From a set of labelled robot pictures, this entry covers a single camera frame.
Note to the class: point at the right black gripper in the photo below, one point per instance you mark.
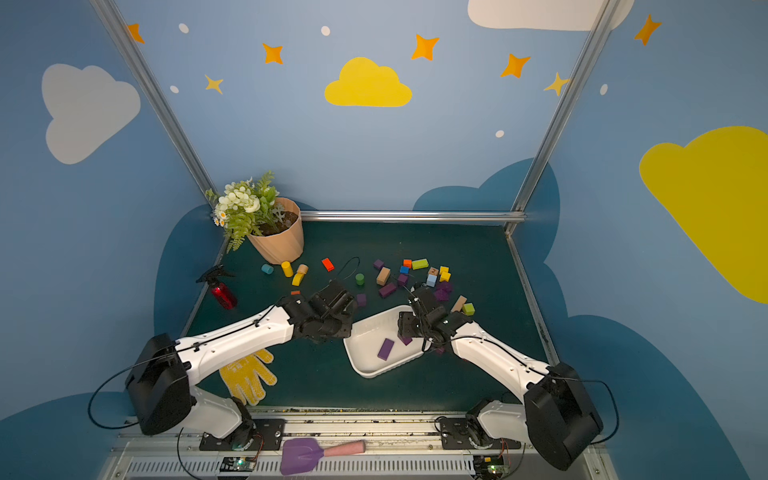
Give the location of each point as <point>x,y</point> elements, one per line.
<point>421,309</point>

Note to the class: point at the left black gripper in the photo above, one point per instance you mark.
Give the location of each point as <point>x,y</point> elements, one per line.
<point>335,302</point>

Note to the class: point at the white plastic storage bin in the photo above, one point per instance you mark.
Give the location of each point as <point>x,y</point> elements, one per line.
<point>366,338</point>

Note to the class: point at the purple brick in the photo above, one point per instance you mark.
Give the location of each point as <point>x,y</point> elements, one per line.
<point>387,290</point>
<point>385,349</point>

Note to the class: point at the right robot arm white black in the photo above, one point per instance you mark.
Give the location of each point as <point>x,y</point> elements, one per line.
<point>557,415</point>

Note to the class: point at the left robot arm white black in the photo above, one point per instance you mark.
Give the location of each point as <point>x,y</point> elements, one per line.
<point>163,384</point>

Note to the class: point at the tan brick right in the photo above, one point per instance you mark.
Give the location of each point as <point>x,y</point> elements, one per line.
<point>459,304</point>

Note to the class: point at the purple arch block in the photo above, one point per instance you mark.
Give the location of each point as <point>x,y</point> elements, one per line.
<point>443,291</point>

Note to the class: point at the yellow notched block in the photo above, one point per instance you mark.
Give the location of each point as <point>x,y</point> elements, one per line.
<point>444,274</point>

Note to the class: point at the red orange brick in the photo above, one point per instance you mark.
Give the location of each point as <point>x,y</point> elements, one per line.
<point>327,264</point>

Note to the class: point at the lime green flat brick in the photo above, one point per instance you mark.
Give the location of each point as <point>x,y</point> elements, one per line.
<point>420,264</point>

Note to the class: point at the yellow cylinder block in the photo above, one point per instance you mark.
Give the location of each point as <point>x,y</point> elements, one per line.
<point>287,269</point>

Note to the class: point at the tan wooden brick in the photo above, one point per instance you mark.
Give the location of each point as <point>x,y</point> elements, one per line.
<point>383,276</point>

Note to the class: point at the potted plant terracotta pot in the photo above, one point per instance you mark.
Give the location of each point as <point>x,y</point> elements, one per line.
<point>253,211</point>

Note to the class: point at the yellow work glove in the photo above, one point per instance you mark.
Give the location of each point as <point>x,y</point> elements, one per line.
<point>247,377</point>

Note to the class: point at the red spray bottle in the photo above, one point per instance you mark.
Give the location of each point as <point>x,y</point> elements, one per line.
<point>220,291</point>

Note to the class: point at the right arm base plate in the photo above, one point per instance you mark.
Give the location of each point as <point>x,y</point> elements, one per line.
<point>466,434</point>

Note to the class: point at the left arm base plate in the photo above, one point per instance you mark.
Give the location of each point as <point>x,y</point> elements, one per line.
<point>255,435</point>

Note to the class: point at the purple toy shovel pink handle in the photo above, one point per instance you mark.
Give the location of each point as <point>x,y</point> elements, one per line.
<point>302,455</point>

